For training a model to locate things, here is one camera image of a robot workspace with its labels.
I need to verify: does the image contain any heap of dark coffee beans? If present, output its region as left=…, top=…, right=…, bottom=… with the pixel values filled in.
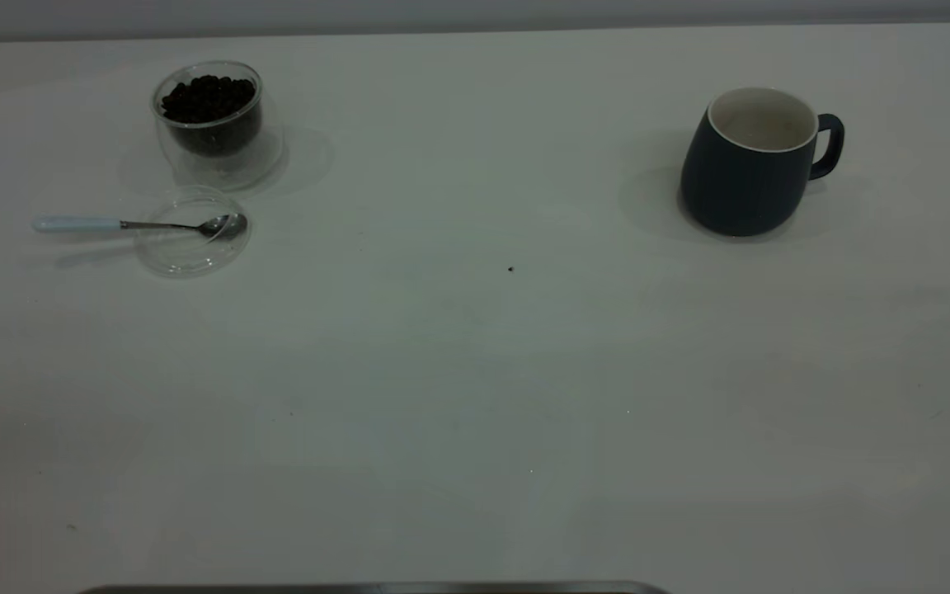
left=160, top=74, right=263, bottom=158

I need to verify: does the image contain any metal spoon light blue handle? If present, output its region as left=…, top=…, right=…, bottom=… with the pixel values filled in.
left=32, top=214, right=247, bottom=242

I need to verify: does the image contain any shallow clear glass dish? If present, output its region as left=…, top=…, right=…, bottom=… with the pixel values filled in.
left=134, top=186, right=252, bottom=278

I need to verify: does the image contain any double-walled clear glass bowl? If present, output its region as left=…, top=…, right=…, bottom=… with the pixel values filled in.
left=151, top=59, right=285, bottom=192

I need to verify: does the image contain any dark grey ceramic mug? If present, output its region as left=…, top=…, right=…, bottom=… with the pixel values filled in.
left=680, top=87, right=845, bottom=238

